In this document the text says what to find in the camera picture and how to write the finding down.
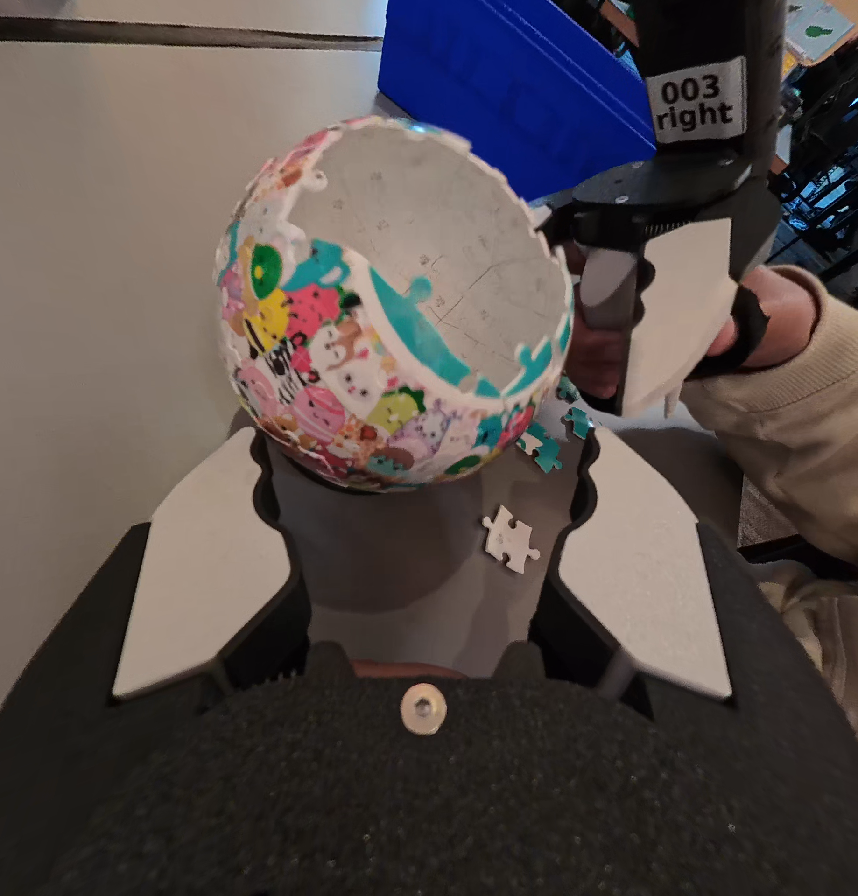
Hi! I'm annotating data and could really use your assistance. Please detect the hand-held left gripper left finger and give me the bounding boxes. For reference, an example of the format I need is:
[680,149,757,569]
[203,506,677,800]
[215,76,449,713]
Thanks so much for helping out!
[111,426,311,701]

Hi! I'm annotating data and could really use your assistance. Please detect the colourful puzzle ball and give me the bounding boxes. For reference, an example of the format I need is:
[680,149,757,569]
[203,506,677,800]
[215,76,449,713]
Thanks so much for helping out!
[212,115,577,494]

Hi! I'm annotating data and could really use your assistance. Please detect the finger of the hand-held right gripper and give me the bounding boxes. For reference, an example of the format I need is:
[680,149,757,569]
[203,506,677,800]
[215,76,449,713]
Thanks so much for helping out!
[619,216,741,420]

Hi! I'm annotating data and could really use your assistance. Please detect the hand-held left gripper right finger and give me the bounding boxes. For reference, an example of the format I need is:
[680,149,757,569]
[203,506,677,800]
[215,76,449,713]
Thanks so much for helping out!
[527,427,734,701]

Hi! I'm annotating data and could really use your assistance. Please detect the white puzzle piece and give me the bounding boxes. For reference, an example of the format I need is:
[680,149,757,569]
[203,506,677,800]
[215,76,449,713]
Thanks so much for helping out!
[481,505,542,576]

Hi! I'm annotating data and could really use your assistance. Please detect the blue plastic bin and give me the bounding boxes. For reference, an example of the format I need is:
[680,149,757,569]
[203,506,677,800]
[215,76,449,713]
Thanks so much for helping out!
[377,0,657,204]

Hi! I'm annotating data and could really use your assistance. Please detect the person's right hand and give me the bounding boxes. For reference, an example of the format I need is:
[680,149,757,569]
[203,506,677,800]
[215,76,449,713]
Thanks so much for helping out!
[564,241,820,401]

